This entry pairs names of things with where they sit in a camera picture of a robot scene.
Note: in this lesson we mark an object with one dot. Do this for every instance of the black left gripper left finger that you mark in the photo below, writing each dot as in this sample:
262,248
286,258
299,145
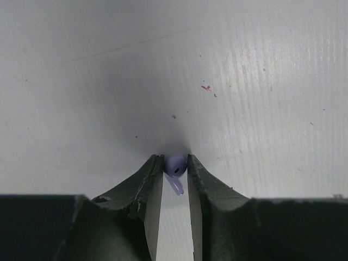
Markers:
120,224

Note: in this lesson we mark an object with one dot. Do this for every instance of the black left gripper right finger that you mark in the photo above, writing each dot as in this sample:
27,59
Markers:
227,225

